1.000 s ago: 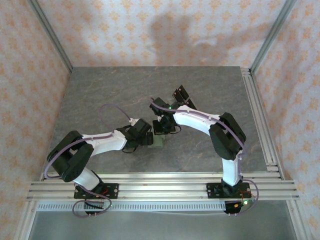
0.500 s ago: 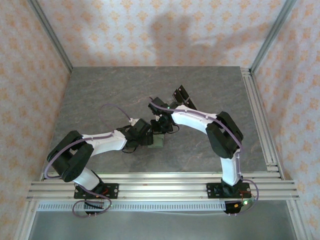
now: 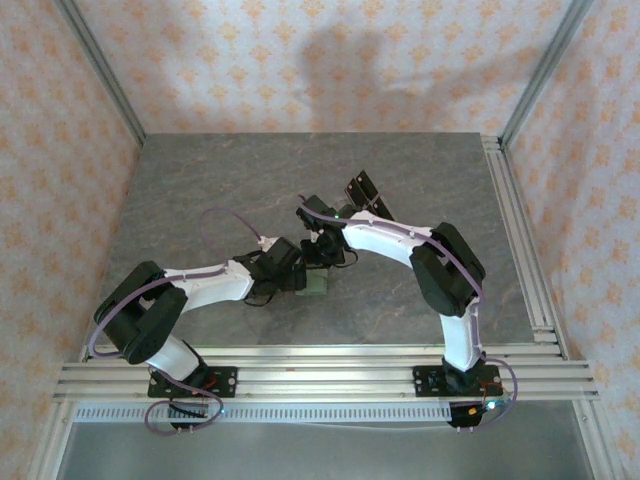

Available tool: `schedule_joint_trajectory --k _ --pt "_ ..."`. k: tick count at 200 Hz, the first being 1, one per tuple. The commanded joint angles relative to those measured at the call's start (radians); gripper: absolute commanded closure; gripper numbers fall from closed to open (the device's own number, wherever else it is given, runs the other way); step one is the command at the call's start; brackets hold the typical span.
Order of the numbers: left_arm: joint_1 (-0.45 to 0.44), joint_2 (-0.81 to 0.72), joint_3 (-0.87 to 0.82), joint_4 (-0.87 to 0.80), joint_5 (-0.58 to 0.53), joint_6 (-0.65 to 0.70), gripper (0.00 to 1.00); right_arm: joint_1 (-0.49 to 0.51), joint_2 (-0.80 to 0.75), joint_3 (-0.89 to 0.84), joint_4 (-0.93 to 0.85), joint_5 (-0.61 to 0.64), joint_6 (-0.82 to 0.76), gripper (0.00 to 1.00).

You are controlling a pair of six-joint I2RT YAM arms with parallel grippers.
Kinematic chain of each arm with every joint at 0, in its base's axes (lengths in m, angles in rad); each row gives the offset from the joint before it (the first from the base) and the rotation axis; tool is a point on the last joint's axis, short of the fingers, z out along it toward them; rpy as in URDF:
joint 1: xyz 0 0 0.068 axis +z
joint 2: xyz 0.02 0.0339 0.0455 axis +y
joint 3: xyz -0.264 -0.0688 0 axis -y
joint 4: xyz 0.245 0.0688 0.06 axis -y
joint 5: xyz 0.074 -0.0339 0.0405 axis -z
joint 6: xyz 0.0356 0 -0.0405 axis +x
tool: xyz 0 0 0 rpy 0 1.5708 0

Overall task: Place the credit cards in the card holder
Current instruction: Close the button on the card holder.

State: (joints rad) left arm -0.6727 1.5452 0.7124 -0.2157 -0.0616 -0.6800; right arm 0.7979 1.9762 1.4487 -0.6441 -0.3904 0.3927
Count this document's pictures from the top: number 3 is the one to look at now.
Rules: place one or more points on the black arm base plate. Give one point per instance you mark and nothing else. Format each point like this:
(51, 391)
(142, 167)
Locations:
(225, 382)
(425, 382)

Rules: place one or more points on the aluminium side rail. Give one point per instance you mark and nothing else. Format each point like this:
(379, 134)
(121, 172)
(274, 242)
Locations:
(520, 240)

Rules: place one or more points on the grey metal panel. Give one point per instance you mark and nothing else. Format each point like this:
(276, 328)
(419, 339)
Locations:
(325, 455)

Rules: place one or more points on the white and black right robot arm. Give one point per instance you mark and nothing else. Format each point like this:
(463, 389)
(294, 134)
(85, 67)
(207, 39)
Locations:
(385, 240)

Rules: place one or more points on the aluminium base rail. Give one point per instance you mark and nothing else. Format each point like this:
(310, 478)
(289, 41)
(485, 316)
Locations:
(325, 370)

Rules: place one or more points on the aluminium frame post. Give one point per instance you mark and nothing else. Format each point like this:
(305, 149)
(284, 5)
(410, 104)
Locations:
(105, 80)
(542, 75)

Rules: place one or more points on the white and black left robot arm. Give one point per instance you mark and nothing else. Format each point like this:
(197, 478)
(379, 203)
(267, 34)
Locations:
(220, 290)

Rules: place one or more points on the black controller board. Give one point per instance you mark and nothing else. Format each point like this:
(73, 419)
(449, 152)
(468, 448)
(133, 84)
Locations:
(470, 415)

